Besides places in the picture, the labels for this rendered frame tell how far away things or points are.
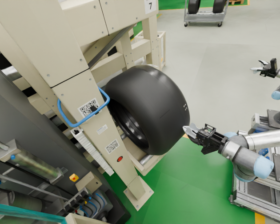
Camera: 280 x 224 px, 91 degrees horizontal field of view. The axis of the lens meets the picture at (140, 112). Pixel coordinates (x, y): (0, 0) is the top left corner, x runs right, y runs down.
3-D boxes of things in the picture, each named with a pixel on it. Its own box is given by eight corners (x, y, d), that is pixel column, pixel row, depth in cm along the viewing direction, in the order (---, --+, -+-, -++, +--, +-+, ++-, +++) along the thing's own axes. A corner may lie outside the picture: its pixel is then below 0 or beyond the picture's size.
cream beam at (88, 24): (67, 54, 61) (45, 14, 50) (50, 43, 75) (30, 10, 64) (159, 14, 84) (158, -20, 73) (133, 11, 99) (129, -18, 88)
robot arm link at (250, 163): (261, 184, 51) (269, 177, 45) (230, 165, 58) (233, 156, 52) (270, 167, 54) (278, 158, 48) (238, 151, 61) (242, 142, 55)
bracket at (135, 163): (143, 176, 96) (141, 171, 89) (112, 142, 119) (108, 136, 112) (146, 172, 98) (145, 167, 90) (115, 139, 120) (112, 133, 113)
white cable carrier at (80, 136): (110, 176, 90) (74, 137, 55) (106, 170, 93) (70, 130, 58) (115, 171, 91) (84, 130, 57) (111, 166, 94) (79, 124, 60)
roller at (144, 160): (136, 162, 99) (140, 167, 99) (138, 162, 95) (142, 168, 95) (168, 132, 113) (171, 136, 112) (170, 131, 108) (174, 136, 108)
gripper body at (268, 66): (258, 74, 130) (273, 79, 123) (262, 67, 124) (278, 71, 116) (262, 70, 132) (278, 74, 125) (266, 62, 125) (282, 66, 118)
